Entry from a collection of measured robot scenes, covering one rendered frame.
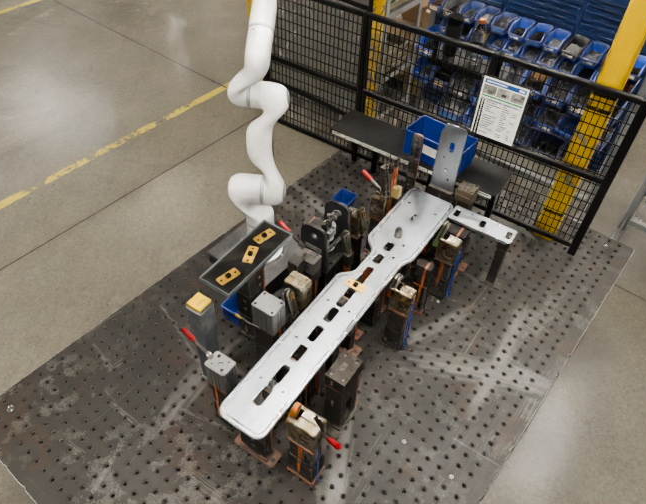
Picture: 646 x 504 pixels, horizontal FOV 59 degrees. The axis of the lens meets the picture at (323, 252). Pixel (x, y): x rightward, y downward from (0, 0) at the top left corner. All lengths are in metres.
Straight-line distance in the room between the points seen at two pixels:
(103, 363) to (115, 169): 2.31
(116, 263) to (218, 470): 1.97
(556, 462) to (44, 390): 2.34
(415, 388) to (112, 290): 2.04
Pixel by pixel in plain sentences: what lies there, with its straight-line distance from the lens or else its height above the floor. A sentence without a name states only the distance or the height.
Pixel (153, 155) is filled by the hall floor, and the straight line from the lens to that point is 4.59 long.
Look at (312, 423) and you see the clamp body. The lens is 1.81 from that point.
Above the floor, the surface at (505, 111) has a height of 1.31.
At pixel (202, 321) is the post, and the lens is 1.98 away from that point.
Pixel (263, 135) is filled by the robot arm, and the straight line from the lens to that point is 2.19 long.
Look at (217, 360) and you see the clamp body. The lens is 1.94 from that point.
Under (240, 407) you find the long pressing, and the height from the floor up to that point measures 1.00.
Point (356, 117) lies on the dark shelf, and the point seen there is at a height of 1.03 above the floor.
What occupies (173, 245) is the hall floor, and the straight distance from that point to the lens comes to 3.82.
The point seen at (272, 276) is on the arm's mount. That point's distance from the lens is 2.49.
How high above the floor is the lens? 2.67
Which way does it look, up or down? 46 degrees down
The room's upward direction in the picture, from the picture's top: 3 degrees clockwise
